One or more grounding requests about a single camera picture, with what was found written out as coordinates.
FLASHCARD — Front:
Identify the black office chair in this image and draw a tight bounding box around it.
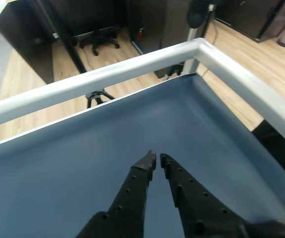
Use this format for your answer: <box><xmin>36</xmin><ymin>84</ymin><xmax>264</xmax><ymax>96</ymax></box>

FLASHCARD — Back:
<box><xmin>79</xmin><ymin>24</ymin><xmax>120</xmax><ymax>57</ymax></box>

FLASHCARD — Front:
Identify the black tripod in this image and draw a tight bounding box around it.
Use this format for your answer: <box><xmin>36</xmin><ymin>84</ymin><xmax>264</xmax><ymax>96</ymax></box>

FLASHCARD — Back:
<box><xmin>85</xmin><ymin>90</ymin><xmax>116</xmax><ymax>109</ymax></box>

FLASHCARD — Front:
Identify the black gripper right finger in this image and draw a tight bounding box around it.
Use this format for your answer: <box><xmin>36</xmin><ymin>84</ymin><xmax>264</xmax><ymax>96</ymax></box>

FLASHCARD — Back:
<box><xmin>160</xmin><ymin>153</ymin><xmax>252</xmax><ymax>238</ymax></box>

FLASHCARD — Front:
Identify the dark cabinet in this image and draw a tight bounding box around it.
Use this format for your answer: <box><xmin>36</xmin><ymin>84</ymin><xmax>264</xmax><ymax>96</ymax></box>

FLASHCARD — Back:
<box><xmin>126</xmin><ymin>0</ymin><xmax>191</xmax><ymax>55</ymax></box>

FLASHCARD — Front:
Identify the black rounded device on post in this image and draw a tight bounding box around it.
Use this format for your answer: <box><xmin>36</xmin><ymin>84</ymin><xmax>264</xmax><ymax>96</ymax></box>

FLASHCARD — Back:
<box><xmin>186</xmin><ymin>0</ymin><xmax>212</xmax><ymax>28</ymax></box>

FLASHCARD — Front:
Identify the black bulky object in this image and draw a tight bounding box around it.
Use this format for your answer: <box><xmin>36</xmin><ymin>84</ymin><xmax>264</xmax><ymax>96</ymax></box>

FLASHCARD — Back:
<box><xmin>252</xmin><ymin>89</ymin><xmax>285</xmax><ymax>174</ymax></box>

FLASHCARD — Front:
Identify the aluminium frame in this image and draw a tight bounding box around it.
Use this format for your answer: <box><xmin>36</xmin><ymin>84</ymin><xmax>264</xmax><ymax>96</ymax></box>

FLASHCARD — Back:
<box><xmin>0</xmin><ymin>27</ymin><xmax>285</xmax><ymax>159</ymax></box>

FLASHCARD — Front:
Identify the dark desk partition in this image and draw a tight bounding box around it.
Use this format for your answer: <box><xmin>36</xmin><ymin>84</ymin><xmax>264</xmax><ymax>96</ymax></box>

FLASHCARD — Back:
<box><xmin>0</xmin><ymin>0</ymin><xmax>86</xmax><ymax>85</ymax></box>

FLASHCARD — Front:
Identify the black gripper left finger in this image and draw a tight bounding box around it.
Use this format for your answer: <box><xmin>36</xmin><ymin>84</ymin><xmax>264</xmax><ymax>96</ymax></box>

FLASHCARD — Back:
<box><xmin>75</xmin><ymin>149</ymin><xmax>157</xmax><ymax>238</ymax></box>

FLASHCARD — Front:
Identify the black stand with silver legs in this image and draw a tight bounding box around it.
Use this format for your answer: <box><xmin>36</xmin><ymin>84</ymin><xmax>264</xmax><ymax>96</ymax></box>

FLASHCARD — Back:
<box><xmin>166</xmin><ymin>63</ymin><xmax>184</xmax><ymax>78</ymax></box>

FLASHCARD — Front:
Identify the dark grey-blue table mat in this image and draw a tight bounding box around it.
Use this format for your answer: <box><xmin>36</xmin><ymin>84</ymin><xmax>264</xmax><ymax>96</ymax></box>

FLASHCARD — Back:
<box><xmin>0</xmin><ymin>73</ymin><xmax>285</xmax><ymax>238</ymax></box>

